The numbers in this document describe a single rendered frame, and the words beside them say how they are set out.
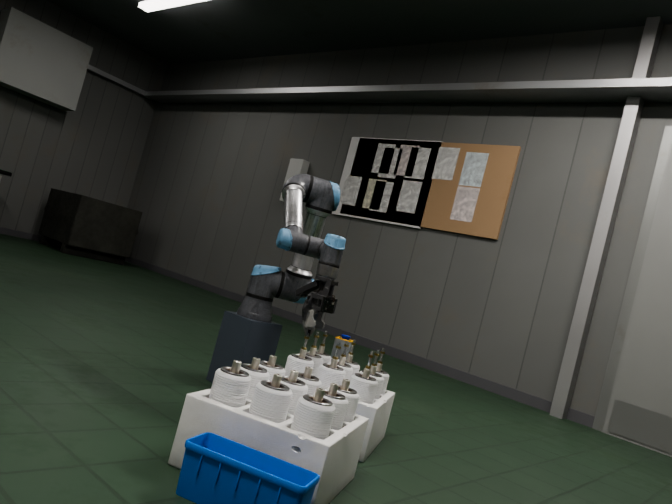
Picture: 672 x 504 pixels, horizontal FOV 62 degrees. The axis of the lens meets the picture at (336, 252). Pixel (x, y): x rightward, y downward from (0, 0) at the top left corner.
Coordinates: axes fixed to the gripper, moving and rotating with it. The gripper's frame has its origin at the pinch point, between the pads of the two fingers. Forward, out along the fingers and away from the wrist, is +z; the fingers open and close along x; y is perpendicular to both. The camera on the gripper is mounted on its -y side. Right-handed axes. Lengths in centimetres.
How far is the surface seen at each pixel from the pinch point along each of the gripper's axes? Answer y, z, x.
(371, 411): 30.1, 18.0, 8.4
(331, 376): 14.2, 11.7, 2.9
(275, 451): 48, 22, -45
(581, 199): -39, -125, 277
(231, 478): 50, 27, -58
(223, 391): 30, 14, -51
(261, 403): 40, 13, -46
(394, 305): -177, -10, 263
